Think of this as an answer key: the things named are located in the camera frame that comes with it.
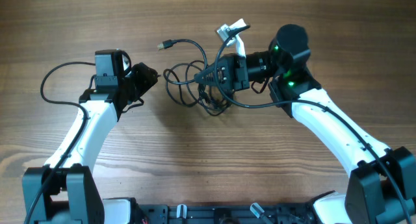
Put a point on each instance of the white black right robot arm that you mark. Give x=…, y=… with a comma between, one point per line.
x=381, y=180

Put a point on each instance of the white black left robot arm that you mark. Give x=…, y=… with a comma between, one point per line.
x=63, y=189

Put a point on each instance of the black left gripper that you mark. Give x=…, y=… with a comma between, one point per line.
x=148, y=80

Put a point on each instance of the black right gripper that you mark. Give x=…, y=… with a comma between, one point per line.
x=239, y=73

